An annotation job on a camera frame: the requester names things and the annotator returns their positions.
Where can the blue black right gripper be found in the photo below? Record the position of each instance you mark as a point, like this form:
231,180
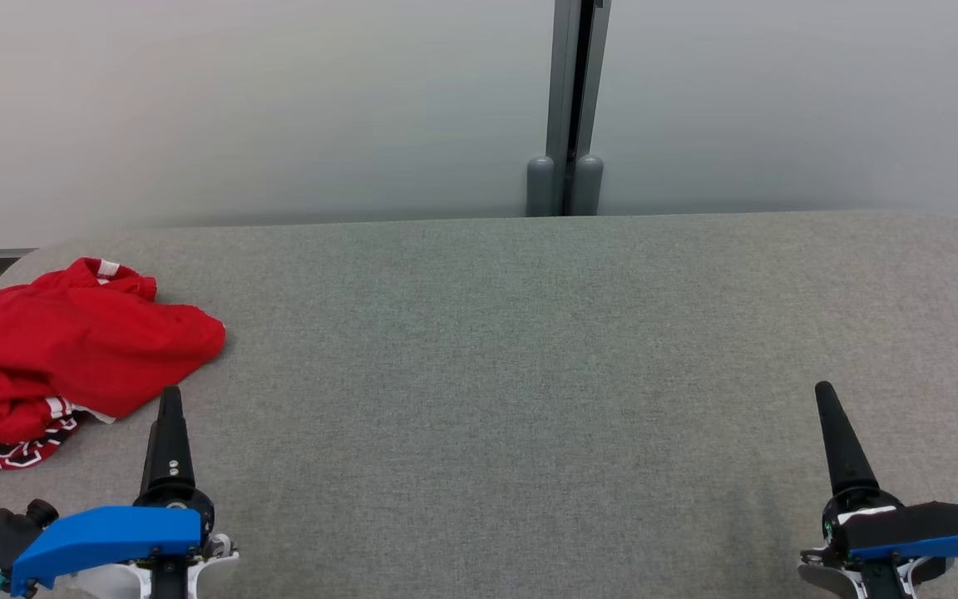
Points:
920,532

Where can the red and white t-shirt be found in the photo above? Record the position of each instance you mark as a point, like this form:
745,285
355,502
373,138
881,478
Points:
5,453

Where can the red shorts with white stripe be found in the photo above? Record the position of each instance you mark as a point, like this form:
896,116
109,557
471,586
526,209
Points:
71,341

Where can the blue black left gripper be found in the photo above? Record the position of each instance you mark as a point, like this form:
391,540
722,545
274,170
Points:
105,532

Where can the grey partition post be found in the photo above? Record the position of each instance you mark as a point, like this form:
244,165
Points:
566,100

